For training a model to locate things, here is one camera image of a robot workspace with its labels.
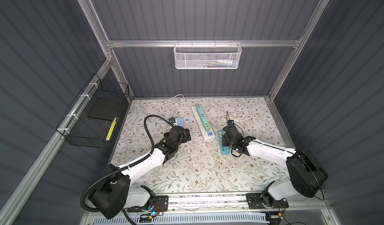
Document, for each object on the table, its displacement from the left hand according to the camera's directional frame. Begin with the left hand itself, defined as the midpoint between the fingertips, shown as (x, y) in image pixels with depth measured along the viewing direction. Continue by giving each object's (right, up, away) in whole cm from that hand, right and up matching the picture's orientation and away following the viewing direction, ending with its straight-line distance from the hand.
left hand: (181, 131), depth 86 cm
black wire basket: (-44, +6, -14) cm, 47 cm away
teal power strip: (+26, -12, +3) cm, 29 cm away
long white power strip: (+13, +3, +13) cm, 19 cm away
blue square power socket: (-2, +4, +16) cm, 17 cm away
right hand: (+28, -5, +5) cm, 28 cm away
